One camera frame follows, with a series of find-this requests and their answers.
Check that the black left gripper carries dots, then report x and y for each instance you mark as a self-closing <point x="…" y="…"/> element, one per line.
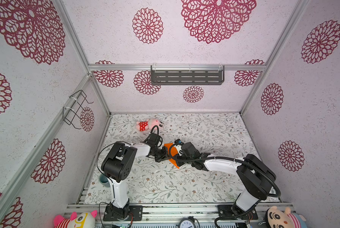
<point x="164" y="155"/>

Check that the orange square paper sheet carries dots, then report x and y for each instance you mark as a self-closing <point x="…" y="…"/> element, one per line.
<point x="173" y="152"/>

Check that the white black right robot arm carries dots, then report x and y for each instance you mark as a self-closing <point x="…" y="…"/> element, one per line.
<point x="257" y="178"/>

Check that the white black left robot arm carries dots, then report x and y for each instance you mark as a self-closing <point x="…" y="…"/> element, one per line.
<point x="118" y="164"/>

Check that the pink pig plush toy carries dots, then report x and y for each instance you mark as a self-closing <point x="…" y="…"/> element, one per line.
<point x="148" y="124"/>

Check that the round gauge clock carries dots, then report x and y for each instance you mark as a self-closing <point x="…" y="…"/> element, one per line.
<point x="188" y="222"/>

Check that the teal cup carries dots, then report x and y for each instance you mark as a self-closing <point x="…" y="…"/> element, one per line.
<point x="103" y="180"/>

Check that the boy face plush toy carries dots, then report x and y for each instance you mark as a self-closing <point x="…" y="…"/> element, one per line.
<point x="275" y="218"/>

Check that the pink white plush toy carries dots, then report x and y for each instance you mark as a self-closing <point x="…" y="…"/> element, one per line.
<point x="83" y="220"/>

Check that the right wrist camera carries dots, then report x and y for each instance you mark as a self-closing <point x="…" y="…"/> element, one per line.
<point x="190" y="151"/>

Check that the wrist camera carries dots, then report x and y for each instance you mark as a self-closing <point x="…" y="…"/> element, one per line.
<point x="190" y="151"/>
<point x="154" y="140"/>

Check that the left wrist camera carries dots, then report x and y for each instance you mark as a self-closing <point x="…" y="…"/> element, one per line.
<point x="154" y="140"/>

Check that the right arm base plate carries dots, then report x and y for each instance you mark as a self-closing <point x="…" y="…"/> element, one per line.
<point x="229" y="210"/>

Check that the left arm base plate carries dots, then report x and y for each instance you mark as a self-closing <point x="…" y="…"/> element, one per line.
<point x="128" y="213"/>

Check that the grey wall shelf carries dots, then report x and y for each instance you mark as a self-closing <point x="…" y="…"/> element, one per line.
<point x="187" y="77"/>

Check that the black wire wall rack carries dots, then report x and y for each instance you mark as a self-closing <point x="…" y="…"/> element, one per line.
<point x="73" y="110"/>

